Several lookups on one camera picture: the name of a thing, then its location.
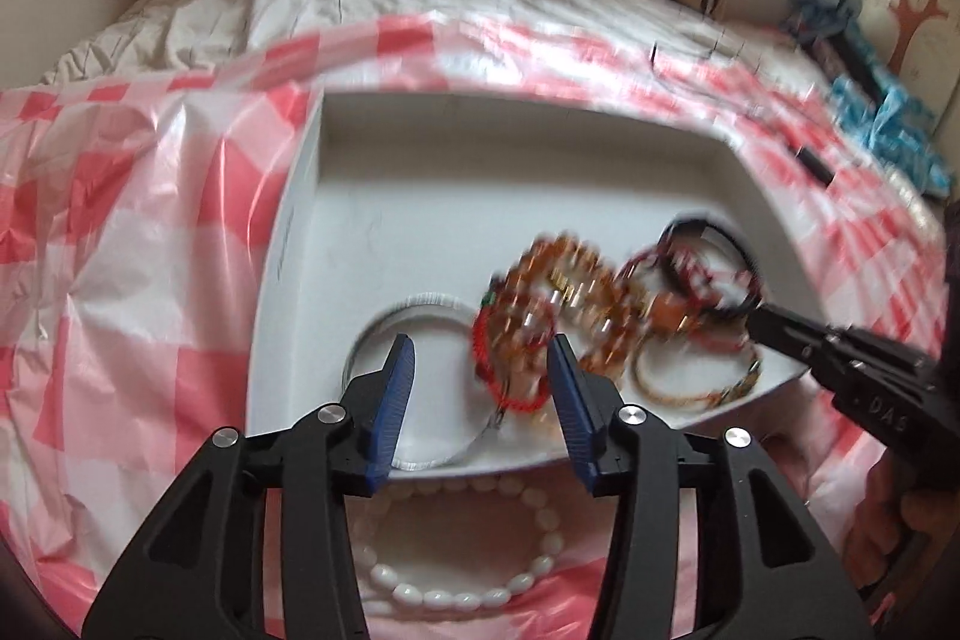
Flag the black power adapter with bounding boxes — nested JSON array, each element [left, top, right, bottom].
[[795, 145, 837, 187]]

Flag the white wrinkled quilt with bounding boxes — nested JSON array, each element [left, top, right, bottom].
[[41, 0, 811, 94]]

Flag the white cardboard box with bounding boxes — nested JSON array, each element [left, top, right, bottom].
[[244, 89, 815, 476]]

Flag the red string bracelet coloured beads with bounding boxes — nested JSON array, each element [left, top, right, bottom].
[[471, 302, 560, 416]]

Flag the red white checkered plastic sheet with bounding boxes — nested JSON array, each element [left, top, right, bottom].
[[0, 6, 946, 640]]

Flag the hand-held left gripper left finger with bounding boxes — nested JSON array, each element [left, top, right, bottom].
[[81, 332, 417, 640]]

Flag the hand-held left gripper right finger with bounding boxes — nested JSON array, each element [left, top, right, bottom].
[[546, 334, 878, 640]]

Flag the red cord bracelet white beads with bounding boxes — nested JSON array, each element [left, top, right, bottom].
[[622, 242, 721, 311]]

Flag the person's right hand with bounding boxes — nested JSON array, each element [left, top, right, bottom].
[[840, 441, 947, 611]]

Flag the gold braided cord bracelet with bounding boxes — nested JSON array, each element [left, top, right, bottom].
[[634, 340, 762, 412]]

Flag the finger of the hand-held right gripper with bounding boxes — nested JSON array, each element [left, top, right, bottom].
[[746, 302, 833, 375]]

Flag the thin silver wire bangle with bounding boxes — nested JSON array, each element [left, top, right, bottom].
[[446, 406, 512, 468]]

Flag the white oval bead bracelet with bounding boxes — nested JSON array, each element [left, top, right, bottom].
[[352, 475, 567, 618]]

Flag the black braided leather bracelet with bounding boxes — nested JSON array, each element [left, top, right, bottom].
[[656, 216, 762, 319]]

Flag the amber bead bracelet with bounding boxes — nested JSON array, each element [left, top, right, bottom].
[[487, 231, 638, 386]]

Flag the blue plastic bag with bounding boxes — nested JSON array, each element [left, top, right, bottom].
[[829, 74, 953, 199]]

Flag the tree print headboard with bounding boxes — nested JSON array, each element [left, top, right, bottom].
[[855, 0, 957, 116]]

